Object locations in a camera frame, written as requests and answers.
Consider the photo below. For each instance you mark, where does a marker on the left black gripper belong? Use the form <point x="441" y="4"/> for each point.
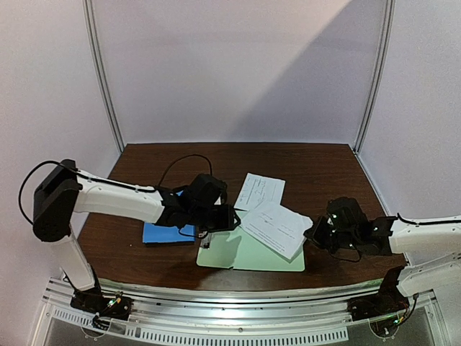
<point x="227" y="221"/>

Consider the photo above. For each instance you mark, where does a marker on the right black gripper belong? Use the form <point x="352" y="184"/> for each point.
<point x="318" y="233"/>

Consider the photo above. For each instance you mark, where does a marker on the metal clipboard clip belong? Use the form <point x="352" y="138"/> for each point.
<point x="205" y="240"/>

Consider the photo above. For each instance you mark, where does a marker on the green clipboard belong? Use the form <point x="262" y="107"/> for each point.
<point x="240" y="251"/>

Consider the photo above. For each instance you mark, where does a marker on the white paper sheets stack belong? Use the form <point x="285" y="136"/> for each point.
<point x="277" y="227"/>

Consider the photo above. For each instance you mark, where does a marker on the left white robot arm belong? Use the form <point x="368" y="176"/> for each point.
<point x="68" y="190"/>

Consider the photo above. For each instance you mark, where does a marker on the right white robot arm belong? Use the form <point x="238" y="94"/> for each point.
<point x="431" y="246"/>

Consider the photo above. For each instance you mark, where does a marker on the blue folder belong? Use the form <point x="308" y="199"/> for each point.
<point x="154" y="235"/>

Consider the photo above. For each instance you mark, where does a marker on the white paper sheet far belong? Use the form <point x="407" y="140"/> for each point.
<point x="257" y="189"/>

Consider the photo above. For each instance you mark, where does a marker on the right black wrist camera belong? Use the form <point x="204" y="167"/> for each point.
<point x="345" y="213"/>

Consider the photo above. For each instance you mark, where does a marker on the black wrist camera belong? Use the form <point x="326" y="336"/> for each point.
<point x="204" y="190"/>
<point x="345" y="213"/>

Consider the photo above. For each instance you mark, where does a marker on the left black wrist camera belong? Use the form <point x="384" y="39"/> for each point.
<point x="204" y="190"/>

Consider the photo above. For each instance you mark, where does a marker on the aluminium front rail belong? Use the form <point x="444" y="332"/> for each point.
<point x="168" y="316"/>

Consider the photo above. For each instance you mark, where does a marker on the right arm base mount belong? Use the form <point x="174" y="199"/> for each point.
<point x="387" y="309"/>

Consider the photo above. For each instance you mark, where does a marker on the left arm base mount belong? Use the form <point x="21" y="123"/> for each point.
<point x="104" y="308"/>

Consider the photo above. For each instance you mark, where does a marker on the right aluminium frame post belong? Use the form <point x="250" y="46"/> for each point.
<point x="382" y="50"/>

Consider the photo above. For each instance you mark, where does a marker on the aluminium frame post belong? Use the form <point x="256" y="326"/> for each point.
<point x="98" y="61"/>
<point x="382" y="50"/>

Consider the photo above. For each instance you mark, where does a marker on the left aluminium frame post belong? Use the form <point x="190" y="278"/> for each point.
<point x="98" y="61"/>

